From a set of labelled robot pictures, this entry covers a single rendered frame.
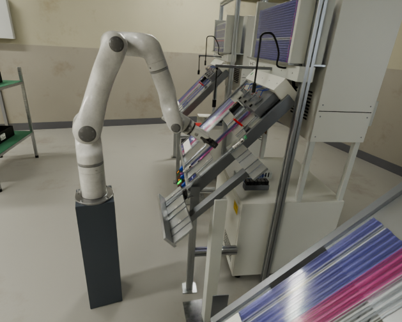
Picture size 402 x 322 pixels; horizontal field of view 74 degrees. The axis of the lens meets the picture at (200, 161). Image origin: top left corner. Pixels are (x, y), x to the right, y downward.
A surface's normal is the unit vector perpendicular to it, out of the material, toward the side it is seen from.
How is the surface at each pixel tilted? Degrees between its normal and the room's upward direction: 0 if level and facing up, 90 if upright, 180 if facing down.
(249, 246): 90
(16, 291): 0
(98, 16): 90
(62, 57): 90
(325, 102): 90
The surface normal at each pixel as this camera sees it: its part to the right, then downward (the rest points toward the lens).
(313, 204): 0.13, 0.40
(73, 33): 0.37, 0.39
